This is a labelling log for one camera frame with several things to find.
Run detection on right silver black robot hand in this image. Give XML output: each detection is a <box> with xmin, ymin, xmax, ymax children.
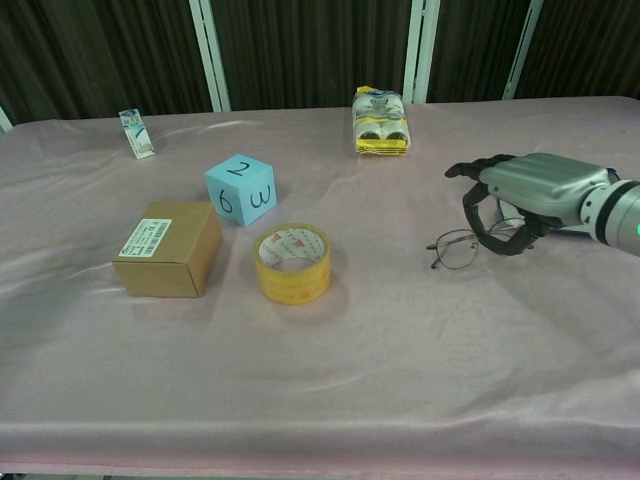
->
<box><xmin>443</xmin><ymin>152</ymin><xmax>621</xmax><ymax>257</ymax></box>

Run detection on thin metal frame eyeglasses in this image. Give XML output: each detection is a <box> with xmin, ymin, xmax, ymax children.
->
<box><xmin>426</xmin><ymin>219</ymin><xmax>531</xmax><ymax>271</ymax></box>

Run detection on brown cardboard box with label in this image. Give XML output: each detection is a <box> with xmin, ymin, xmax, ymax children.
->
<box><xmin>111</xmin><ymin>200</ymin><xmax>224</xmax><ymax>299</ymax></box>

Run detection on dark brown partition panel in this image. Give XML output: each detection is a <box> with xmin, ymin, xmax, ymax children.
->
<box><xmin>427</xmin><ymin>0</ymin><xmax>529</xmax><ymax>105</ymax></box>
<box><xmin>207</xmin><ymin>0</ymin><xmax>416</xmax><ymax>112</ymax></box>
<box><xmin>514</xmin><ymin>0</ymin><xmax>640</xmax><ymax>100</ymax></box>
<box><xmin>0</xmin><ymin>0</ymin><xmax>214</xmax><ymax>126</ymax></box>

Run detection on yellow white tissue pack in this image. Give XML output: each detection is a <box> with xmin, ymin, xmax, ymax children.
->
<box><xmin>351</xmin><ymin>85</ymin><xmax>412</xmax><ymax>158</ymax></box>

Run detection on pink tablecloth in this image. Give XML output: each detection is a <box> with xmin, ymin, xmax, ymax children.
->
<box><xmin>0</xmin><ymin>94</ymin><xmax>640</xmax><ymax>474</ymax></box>

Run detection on yellow packing tape roll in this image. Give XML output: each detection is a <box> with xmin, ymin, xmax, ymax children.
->
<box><xmin>251</xmin><ymin>222</ymin><xmax>333</xmax><ymax>305</ymax></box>

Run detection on light blue numbered cube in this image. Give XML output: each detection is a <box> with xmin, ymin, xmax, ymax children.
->
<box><xmin>203</xmin><ymin>154</ymin><xmax>278</xmax><ymax>229</ymax></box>

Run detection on small white blue carton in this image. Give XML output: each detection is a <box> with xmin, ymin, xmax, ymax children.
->
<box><xmin>118</xmin><ymin>107</ymin><xmax>158</xmax><ymax>161</ymax></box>

